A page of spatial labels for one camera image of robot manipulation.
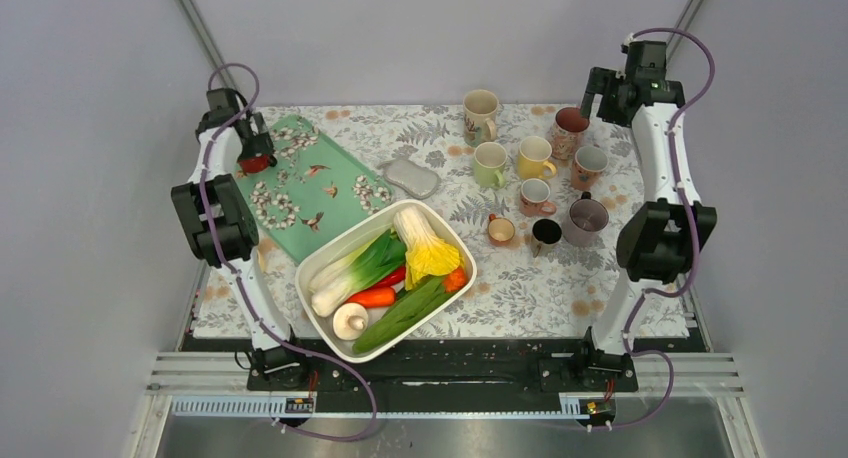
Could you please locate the napa cabbage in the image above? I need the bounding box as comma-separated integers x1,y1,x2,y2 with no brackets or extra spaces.
393,206,464,291

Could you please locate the red chili pepper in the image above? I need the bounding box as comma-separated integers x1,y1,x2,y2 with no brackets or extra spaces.
373,265,406,288

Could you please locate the white rectangular basin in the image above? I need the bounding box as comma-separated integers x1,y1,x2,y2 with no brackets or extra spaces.
296,200,477,363

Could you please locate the grey sponge pad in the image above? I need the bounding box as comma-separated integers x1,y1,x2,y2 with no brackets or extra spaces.
379,158,441,200

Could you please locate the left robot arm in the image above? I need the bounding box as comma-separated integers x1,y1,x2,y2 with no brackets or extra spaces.
170,88,311,389

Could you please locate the orange carrot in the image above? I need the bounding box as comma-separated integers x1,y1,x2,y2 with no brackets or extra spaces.
347,287,397,309

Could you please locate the terracotta pink mug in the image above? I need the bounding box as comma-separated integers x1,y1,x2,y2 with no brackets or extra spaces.
519,178,557,217

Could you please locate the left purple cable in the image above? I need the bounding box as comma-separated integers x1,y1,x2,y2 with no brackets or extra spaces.
198,62,380,443

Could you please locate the yellow mug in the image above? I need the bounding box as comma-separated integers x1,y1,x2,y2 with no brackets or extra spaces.
516,136,558,180

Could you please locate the purple cable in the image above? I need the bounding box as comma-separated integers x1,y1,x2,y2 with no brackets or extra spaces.
582,27,718,433
198,62,380,443

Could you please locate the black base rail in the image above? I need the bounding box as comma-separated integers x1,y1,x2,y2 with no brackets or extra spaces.
247,338,639,393

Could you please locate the white mushroom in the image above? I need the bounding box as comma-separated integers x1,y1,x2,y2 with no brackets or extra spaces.
332,303,369,341

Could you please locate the cream floral mug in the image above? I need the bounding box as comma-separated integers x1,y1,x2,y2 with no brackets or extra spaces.
463,89,499,147

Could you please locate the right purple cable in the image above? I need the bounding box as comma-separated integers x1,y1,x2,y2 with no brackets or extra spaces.
582,27,718,433

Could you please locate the bok choy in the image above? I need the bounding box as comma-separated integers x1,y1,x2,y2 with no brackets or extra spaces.
308,230,407,317

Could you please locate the green floral tray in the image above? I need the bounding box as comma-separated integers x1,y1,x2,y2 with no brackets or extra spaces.
236,114,393,263

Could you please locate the small orange mug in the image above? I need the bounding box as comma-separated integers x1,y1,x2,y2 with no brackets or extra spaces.
486,214,516,247

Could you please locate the peach floral mug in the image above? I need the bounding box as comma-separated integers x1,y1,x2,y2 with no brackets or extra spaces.
570,146,609,191

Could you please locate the purple mug black handle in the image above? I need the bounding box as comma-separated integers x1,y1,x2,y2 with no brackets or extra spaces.
563,191,609,247

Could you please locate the light green mug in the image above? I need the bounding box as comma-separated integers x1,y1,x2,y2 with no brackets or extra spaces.
473,142,508,189

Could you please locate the pink tall cup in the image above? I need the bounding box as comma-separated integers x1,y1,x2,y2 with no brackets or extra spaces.
548,107,590,161

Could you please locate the red mug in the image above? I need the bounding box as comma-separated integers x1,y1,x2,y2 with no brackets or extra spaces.
238,155,277,175

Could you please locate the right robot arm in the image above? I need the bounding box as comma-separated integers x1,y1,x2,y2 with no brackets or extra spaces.
571,40,717,390

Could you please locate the brown small cup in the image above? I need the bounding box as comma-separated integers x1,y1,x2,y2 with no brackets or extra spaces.
530,218,563,258

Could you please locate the floral tablecloth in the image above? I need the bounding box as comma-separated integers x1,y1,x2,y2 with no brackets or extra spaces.
192,104,643,339

